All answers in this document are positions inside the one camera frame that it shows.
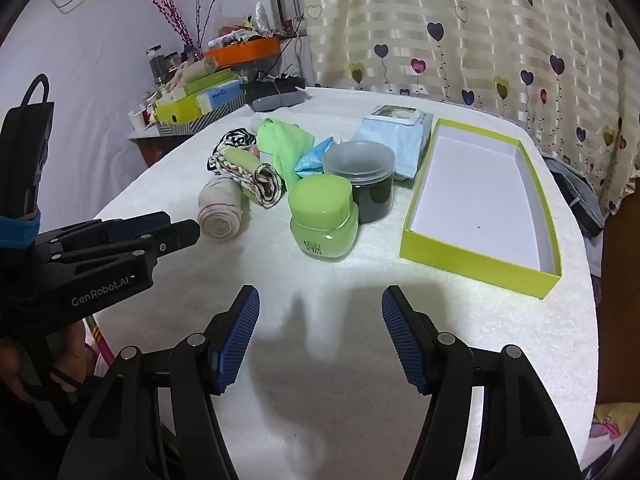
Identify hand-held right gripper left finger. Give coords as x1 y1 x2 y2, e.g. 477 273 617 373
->
56 285 261 480

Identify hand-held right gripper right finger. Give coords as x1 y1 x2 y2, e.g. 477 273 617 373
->
381 285 583 480

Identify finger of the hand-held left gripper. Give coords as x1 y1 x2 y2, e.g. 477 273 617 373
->
47 219 201 273
65 212 172 241

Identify beige cloth red lines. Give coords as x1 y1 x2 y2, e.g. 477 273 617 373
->
198 176 249 237

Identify black white striped cloth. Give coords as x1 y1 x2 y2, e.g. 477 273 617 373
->
208 129 258 171
220 157 287 207

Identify light green cloth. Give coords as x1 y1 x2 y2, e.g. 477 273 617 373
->
256 117 315 191

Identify blue face mask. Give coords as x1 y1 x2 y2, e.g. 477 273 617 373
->
294 136 346 179

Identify lime green cardboard box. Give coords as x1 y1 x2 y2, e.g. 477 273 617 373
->
400 119 562 299

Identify person's left hand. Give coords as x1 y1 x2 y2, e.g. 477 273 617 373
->
0 317 98 413

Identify wooden side cabinet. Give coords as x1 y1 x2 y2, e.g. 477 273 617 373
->
127 125 171 166

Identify pale green rolled cloth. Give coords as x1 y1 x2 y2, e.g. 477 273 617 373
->
222 146 261 171

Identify small lime green box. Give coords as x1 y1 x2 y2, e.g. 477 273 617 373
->
155 91 211 126

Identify grey striped cardboard box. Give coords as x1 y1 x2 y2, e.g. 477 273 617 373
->
157 91 248 136

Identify blue white tissue pack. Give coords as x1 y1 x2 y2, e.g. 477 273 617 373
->
197 85 231 111

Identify green glass cream jar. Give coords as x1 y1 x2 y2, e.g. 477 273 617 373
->
288 176 360 262

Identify flat green white box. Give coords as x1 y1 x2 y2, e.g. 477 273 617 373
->
182 71 241 97

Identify beige fabric bundle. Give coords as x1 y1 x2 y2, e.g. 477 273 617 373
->
172 57 220 83

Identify black grey headset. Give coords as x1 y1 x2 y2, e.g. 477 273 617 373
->
240 77 307 112

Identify dark jar with translucent lid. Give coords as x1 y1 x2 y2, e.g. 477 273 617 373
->
323 142 396 224

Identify orange tray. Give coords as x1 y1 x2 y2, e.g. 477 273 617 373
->
203 37 281 68

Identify blue wet wipes pack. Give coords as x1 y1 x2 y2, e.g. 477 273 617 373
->
350 105 433 181

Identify pile of small clutter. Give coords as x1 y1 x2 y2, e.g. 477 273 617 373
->
207 1 281 51

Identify wooden wardrobe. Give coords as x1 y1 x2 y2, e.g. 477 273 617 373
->
597 187 640 406

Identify colourful printed cloth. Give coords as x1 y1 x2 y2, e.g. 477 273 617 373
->
590 402 638 458

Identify dark jeans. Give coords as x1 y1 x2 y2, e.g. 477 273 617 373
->
542 154 606 238

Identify heart print cream curtain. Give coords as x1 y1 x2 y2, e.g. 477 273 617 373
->
295 0 640 221

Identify blue cloth strap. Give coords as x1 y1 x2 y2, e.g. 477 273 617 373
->
0 212 41 251

